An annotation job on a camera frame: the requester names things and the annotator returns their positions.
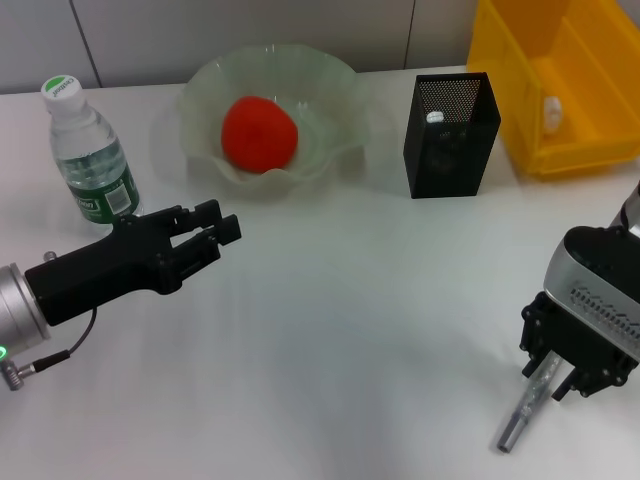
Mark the pale green glass fruit bowl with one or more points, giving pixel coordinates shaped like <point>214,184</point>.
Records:
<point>325,100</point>

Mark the clear water bottle green label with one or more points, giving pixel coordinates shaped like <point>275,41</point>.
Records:
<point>95,165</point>

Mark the green pen white tip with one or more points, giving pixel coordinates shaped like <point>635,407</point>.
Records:
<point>434,117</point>

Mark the yellow plastic bin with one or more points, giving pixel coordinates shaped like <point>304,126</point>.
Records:
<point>500,65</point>

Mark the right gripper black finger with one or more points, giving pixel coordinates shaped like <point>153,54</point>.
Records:
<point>566,387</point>
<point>534,364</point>

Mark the orange-red round fruit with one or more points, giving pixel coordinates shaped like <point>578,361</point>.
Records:
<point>260,135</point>

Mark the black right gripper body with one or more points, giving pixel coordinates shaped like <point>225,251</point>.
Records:
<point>590,360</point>

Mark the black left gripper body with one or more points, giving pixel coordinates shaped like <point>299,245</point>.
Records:
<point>100,275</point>

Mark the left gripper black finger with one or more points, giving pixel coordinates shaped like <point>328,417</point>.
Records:
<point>205,212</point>
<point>230,230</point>

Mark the black mesh pen holder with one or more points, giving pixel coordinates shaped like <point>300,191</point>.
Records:
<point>440,165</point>

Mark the grey pen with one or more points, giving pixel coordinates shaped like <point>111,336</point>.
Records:
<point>520,415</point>

